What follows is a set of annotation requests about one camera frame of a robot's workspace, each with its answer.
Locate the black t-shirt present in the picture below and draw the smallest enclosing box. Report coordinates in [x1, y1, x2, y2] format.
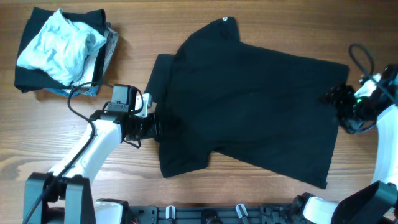
[146, 17, 349, 189]

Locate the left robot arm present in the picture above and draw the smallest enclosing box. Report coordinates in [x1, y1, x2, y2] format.
[23, 110, 159, 223]

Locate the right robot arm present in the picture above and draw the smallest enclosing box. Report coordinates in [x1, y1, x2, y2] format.
[289, 80, 397, 224]

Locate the blue denim folded garment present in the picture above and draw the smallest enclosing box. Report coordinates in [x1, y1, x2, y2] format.
[45, 85, 99, 97]

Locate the white dotted folded garment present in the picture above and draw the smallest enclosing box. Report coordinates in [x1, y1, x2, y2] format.
[72, 52, 98, 88]

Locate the grey folded garment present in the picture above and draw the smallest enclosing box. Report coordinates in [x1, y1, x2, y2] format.
[103, 22, 119, 76]

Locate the black folded garment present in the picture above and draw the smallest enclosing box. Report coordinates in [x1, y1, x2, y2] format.
[14, 7, 106, 93]

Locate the left black cable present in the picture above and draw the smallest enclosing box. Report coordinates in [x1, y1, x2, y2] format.
[22, 81, 114, 224]

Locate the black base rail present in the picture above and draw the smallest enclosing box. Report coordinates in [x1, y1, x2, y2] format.
[130, 204, 308, 224]

